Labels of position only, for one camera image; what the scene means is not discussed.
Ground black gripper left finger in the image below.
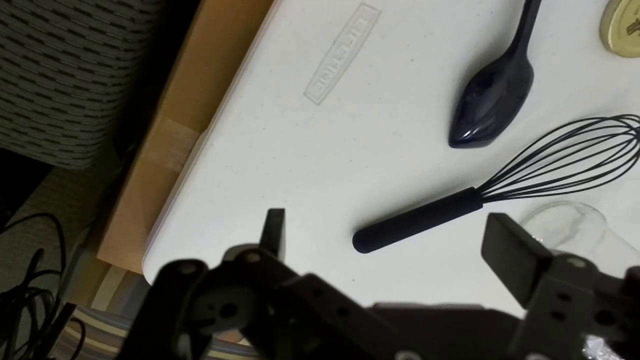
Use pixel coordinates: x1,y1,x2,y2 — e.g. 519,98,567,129
258,209,285,260

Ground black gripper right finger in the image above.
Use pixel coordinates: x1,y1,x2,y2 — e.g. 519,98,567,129
479,213,552,309

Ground dark blue spatula spoon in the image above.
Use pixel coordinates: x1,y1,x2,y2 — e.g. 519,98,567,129
448,0,541,148

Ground clear glass jar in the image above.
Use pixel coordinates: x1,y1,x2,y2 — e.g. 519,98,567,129
519,201,640,278

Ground yellow jar lid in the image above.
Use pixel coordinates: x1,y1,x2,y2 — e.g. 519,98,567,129
598,0,640,59

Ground striped armchair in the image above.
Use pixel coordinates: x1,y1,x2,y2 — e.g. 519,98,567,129
51,266,261,360

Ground grey sofa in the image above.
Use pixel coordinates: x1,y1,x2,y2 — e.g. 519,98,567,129
0,0,168,169

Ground black wire whisk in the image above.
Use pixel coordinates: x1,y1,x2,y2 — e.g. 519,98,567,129
352,114,640,255

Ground black cables on floor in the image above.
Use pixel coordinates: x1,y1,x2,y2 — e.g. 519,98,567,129
0,211,87,360

